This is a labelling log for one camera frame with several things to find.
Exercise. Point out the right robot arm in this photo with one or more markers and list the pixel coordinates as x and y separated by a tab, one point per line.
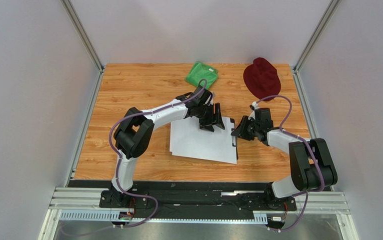
311	164

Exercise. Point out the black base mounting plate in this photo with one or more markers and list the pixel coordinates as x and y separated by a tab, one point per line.
192	200

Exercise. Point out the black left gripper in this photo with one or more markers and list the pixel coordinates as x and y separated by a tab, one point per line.
204	125

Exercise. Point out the dark red hat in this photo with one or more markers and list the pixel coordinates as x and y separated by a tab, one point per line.
262	80

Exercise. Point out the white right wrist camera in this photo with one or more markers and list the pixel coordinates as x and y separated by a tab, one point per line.
254	106

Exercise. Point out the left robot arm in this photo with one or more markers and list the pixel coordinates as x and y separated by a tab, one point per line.
130	137

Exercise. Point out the green folded cloth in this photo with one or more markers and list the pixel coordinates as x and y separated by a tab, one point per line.
201	71

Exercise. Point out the aluminium frame rail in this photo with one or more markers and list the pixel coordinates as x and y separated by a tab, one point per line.
81	204

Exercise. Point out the white paper sheet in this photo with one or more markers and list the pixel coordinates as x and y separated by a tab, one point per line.
176	136
202	144

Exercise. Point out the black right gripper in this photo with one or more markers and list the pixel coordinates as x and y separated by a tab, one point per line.
247	127

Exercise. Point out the black clipboard folder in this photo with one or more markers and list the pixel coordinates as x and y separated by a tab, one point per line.
230	150

